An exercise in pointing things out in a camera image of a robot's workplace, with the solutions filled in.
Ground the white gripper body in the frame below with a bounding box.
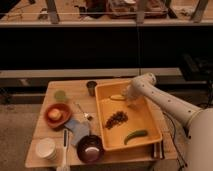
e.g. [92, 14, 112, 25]
[122, 84, 140, 107]

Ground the yellow banana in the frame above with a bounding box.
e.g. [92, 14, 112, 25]
[109, 94, 126, 101]

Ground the yellow plastic bin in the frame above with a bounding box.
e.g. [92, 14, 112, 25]
[95, 81, 162, 151]

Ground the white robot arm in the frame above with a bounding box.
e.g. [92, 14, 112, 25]
[123, 73, 213, 171]

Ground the dark metal cup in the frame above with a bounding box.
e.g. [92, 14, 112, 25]
[86, 81, 97, 96]

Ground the dark grapes bunch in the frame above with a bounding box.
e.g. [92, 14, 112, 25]
[105, 111, 128, 129]

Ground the green pepper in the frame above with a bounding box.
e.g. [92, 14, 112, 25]
[124, 130, 148, 145]

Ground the metal spoon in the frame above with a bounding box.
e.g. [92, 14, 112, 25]
[74, 102, 93, 121]

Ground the dark striped block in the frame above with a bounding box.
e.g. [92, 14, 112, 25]
[152, 141, 164, 159]

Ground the blue grey cloth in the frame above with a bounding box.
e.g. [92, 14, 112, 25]
[64, 119, 90, 146]

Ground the orange bowl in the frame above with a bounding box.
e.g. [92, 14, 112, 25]
[44, 103, 72, 129]

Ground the purple bowl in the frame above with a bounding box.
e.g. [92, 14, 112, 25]
[77, 135, 104, 163]

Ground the yellow round fruit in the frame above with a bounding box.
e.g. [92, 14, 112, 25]
[48, 109, 62, 121]

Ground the black cable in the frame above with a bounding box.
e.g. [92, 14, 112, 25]
[162, 111, 189, 171]

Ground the white handled brush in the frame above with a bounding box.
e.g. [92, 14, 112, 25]
[56, 129, 70, 171]

